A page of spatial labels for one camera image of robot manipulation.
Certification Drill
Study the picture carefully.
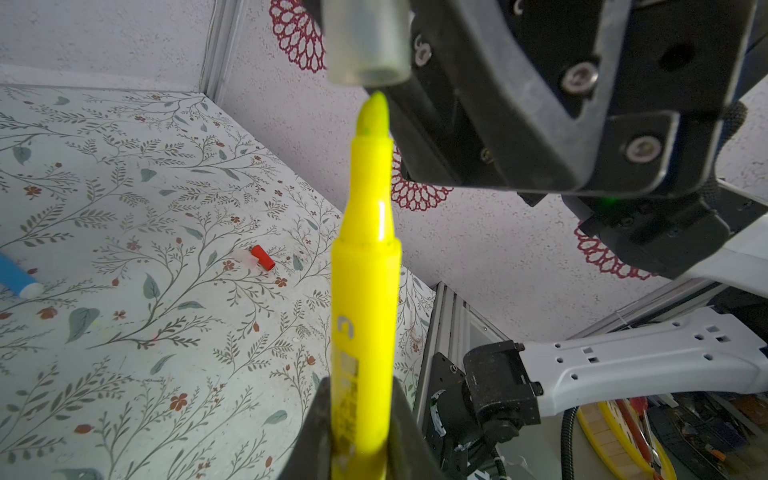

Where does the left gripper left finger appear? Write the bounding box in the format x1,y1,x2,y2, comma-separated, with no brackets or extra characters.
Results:
278,377,332,480

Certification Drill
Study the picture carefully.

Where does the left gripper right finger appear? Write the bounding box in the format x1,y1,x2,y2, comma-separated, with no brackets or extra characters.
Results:
386,377,445,480

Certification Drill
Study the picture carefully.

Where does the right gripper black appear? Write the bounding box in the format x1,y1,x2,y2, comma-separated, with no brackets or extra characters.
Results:
562,180,767,279

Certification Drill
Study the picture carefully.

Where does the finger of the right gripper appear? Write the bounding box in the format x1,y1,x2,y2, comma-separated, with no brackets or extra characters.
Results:
385,1,756,195

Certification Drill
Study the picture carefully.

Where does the yellow highlighter pen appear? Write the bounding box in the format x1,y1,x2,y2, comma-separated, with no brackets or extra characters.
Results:
330,92,402,479

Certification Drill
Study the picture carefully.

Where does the clear yellow pen cap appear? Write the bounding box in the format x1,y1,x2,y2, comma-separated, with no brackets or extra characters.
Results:
320,0,411,88

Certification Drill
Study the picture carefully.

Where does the blue pen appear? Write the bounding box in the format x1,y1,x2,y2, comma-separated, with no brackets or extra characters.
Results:
0,255,44,300

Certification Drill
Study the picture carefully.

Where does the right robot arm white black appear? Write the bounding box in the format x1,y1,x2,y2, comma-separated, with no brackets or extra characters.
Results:
385,1,767,479

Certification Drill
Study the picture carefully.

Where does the clear pen cap on table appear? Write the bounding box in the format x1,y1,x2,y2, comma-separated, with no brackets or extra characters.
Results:
232,249,258,268

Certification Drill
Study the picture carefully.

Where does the red pen cap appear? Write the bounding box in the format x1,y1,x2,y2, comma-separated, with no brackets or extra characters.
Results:
250,245,276,271

